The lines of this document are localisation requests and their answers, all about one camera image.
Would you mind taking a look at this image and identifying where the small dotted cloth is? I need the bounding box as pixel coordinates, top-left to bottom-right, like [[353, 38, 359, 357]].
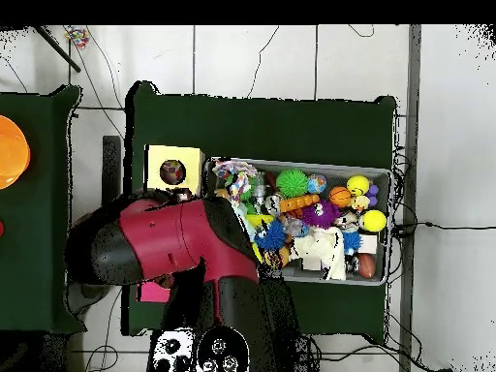
[[211, 158, 263, 204]]

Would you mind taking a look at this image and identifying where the colourful polka dot cloth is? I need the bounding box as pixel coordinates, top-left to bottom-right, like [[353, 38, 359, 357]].
[[161, 160, 187, 185]]

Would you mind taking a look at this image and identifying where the wooden box with three holes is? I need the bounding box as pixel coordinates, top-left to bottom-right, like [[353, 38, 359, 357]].
[[139, 144, 206, 304]]

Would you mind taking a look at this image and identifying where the blue spiky ball with eyes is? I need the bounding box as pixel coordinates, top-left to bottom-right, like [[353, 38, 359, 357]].
[[256, 220, 289, 251]]

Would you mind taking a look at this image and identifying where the green spiky ball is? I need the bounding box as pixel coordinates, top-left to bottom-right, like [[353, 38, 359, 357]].
[[274, 168, 308, 201]]

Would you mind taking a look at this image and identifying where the orange plastic toy block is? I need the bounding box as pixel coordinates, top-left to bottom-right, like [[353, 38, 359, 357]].
[[278, 193, 321, 216]]

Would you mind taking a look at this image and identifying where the purple furry monster toy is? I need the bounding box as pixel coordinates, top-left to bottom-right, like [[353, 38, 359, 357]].
[[301, 200, 341, 230]]

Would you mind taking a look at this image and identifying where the cream knitted cloth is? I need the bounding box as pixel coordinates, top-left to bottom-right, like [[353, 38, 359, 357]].
[[290, 227, 348, 282]]

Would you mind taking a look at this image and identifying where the dark green table cloth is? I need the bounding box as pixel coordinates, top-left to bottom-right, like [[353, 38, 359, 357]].
[[123, 80, 400, 342], [0, 84, 82, 334]]

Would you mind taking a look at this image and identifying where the orange toy basketball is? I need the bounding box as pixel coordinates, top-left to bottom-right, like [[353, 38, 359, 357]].
[[328, 185, 354, 209]]

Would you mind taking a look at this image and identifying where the yellow ball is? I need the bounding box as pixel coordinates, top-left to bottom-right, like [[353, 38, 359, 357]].
[[359, 208, 388, 233], [346, 174, 369, 196]]

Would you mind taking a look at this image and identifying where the small colourful floor toy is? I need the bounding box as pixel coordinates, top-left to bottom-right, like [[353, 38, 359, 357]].
[[63, 26, 90, 49]]

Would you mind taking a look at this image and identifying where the orange round bowl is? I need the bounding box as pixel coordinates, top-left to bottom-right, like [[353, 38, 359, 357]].
[[0, 114, 32, 192]]

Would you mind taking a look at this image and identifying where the thin black rod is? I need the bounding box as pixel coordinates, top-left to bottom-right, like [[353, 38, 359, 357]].
[[30, 25, 82, 73]]

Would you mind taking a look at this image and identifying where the wire mesh bin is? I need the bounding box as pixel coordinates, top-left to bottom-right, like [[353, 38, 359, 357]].
[[202, 158, 395, 288]]

